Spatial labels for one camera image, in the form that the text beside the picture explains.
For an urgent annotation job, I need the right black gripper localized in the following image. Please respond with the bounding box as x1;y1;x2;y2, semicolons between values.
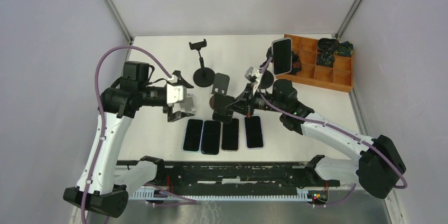
226;82;285;118

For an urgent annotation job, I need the silver folding phone stand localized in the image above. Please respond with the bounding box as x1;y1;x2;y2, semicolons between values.
179;94;197;114

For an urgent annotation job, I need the black round-base stand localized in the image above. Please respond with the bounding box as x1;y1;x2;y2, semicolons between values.
209;73;230;110

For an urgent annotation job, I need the black phone stand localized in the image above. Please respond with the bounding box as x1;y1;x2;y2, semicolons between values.
259;47;274;90
189;39;215;88

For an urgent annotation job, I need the black smartphone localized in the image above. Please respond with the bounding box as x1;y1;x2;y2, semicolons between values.
201;120;221;155

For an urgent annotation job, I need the light blue smartphone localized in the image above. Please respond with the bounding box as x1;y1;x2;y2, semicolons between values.
182;119;204;152

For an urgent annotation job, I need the black folding stand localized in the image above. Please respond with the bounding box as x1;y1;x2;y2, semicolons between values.
212;94;235;124

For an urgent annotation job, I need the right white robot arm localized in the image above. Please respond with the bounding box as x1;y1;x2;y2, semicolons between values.
215;79;408;199

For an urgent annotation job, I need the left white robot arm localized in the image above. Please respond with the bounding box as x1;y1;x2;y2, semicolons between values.
63;61;193;218

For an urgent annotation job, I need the dark rolled band middle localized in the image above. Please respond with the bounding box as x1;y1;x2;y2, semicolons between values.
316;51;335;68

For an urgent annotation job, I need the orange wooden divided tray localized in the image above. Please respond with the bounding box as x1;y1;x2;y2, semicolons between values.
276;34;353;92

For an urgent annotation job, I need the dark rolled band top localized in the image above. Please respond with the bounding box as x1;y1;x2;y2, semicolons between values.
317;38;340;53

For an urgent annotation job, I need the dark rolled band right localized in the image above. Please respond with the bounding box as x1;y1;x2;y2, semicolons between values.
334;41;354;58

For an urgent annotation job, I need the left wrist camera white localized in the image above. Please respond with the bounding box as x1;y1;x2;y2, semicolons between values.
166;74;186;105

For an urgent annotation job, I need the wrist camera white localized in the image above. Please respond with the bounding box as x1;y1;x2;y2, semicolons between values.
166;74;186;105
245;67;263;92

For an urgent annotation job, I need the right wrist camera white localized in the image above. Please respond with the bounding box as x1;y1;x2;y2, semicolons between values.
245;67;263;92

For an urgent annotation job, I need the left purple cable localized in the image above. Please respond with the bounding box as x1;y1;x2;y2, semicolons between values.
80;45;174;224

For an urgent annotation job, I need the purple cable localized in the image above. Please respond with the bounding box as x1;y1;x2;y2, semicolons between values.
80;45;174;224
257;56;409;207

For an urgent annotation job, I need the aluminium frame rail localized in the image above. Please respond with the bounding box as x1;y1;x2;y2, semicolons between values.
79;164;398;191

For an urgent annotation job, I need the white slotted cable duct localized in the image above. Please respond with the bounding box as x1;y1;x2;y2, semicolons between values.
129;186;326;204

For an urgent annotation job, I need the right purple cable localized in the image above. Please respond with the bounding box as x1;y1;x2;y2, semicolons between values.
257;56;409;207

